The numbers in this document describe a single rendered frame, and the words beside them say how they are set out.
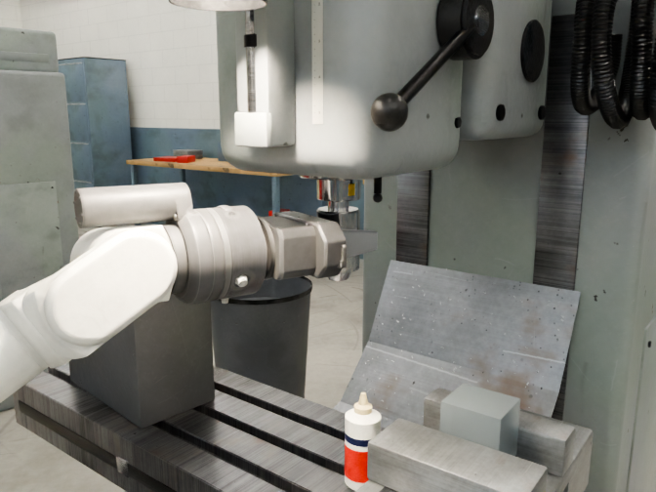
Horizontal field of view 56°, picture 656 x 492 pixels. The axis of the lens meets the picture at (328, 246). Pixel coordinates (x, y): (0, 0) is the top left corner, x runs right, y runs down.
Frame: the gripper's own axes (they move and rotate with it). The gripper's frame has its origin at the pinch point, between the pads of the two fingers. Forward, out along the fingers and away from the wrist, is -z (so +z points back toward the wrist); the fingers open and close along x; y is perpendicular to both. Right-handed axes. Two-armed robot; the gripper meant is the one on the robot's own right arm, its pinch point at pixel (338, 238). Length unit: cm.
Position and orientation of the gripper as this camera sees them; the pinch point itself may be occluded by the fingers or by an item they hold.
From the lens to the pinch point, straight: 66.4
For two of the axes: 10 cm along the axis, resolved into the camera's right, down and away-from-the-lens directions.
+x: -5.5, -1.8, 8.2
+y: -0.1, 9.8, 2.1
